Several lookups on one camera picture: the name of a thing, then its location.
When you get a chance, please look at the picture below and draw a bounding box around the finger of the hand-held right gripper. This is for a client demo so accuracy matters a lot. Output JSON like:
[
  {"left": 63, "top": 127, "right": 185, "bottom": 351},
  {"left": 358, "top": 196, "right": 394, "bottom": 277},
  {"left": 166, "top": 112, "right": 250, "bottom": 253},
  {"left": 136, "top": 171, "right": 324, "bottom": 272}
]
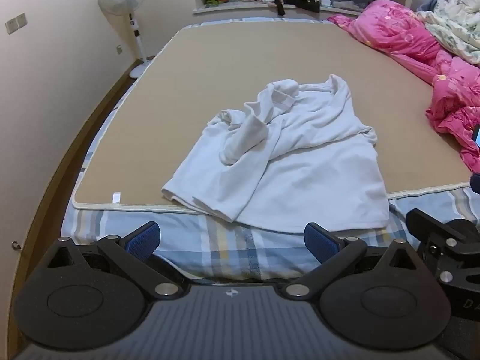
[{"left": 406, "top": 208, "right": 456, "bottom": 242}]

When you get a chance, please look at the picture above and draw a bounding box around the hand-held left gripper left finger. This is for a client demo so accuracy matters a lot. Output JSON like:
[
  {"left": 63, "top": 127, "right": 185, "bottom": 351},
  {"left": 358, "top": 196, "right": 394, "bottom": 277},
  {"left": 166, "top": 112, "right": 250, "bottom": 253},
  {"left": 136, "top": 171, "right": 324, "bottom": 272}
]
[{"left": 48, "top": 221, "right": 183, "bottom": 302}]

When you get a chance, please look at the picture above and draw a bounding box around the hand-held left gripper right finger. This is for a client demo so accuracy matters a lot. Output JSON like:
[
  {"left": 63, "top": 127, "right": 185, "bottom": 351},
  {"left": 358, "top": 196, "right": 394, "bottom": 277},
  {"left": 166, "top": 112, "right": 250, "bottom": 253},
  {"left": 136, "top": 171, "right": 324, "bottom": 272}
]
[{"left": 281, "top": 222, "right": 421, "bottom": 301}]

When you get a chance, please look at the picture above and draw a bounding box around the white shirt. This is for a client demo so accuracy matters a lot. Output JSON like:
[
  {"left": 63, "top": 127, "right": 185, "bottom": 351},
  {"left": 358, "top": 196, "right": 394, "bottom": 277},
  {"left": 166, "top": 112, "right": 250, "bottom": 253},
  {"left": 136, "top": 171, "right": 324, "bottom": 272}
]
[{"left": 161, "top": 74, "right": 391, "bottom": 232}]

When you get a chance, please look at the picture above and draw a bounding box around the striped blue bed sheet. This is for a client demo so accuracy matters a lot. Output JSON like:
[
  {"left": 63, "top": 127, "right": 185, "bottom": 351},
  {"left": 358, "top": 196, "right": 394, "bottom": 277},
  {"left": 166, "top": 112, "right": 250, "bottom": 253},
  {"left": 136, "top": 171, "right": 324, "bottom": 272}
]
[{"left": 60, "top": 185, "right": 480, "bottom": 282}]

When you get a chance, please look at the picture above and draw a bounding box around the pink floral quilt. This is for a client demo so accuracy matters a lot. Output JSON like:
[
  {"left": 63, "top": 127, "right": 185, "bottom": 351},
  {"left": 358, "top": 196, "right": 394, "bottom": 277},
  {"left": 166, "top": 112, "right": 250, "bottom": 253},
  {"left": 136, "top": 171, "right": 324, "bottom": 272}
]
[{"left": 326, "top": 0, "right": 480, "bottom": 174}]

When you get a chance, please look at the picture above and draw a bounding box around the white green floral quilt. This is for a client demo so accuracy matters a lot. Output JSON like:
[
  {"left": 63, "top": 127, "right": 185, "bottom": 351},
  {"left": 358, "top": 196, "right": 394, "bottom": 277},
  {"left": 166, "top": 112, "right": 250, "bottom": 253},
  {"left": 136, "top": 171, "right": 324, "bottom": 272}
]
[{"left": 416, "top": 0, "right": 480, "bottom": 65}]

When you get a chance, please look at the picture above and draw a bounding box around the beige bed mat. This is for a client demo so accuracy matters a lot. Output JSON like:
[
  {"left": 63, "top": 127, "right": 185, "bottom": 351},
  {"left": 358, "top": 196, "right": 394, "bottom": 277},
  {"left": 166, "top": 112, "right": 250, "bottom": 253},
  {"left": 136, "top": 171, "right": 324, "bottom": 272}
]
[{"left": 71, "top": 20, "right": 475, "bottom": 211}]

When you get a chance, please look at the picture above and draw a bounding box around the white windowsill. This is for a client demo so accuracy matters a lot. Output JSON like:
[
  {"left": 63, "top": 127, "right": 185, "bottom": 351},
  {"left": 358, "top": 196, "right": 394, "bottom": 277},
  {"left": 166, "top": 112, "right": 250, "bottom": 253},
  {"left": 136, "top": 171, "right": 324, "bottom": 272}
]
[{"left": 193, "top": 0, "right": 370, "bottom": 20}]

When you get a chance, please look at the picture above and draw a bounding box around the wall light switch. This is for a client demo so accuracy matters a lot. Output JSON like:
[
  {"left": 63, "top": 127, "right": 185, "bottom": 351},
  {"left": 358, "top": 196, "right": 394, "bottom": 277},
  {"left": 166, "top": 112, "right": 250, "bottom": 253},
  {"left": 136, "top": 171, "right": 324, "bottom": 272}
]
[{"left": 4, "top": 12, "right": 28, "bottom": 35}]

